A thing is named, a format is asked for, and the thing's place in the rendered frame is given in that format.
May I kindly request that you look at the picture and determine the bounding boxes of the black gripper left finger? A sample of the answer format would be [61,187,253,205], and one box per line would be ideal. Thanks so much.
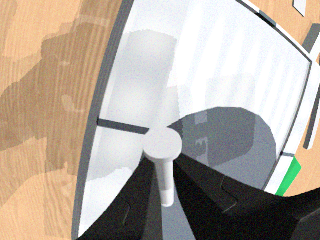
[77,157,163,240]

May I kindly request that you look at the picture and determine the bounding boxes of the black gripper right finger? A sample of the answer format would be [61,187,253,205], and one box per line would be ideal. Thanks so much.
[172,152,320,240]

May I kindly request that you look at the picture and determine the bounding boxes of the white headed pin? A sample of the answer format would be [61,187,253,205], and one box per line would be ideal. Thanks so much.
[141,128,181,207]

